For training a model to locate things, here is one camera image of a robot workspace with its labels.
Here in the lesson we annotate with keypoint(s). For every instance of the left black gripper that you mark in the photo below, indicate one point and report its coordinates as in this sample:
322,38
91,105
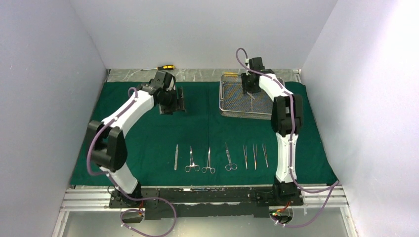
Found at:
175,101

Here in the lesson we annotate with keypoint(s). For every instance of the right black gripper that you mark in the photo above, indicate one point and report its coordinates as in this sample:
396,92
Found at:
249,86

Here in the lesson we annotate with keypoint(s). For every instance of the wire mesh instrument tray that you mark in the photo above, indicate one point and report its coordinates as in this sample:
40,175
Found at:
234,103

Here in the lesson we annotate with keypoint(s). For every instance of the steel surgical forceps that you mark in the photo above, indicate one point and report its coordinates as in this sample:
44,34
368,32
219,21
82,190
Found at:
208,167

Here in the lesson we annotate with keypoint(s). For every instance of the steel tweezers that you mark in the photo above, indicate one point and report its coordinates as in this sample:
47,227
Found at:
265,154
254,149
245,156

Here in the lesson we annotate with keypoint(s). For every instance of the steel surgical scissors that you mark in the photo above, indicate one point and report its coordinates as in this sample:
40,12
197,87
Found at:
230,166

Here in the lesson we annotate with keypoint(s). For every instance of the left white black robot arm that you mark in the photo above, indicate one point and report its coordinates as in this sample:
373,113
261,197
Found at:
107,151

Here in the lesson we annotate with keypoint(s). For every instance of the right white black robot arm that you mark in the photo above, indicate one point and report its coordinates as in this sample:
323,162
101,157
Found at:
286,120

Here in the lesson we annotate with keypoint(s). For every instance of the small yellow screwdriver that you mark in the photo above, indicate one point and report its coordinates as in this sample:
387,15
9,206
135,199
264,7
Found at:
230,74

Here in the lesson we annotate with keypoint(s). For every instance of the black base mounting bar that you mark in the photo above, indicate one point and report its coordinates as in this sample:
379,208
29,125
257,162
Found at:
207,201

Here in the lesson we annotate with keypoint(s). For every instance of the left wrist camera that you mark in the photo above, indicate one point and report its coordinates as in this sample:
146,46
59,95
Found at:
164,80

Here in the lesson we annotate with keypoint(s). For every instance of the yellow black handled screwdriver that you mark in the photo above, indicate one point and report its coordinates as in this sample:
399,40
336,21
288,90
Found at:
164,67

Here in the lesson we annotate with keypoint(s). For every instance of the aluminium front rail frame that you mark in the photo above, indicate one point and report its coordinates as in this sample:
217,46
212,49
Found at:
99,199

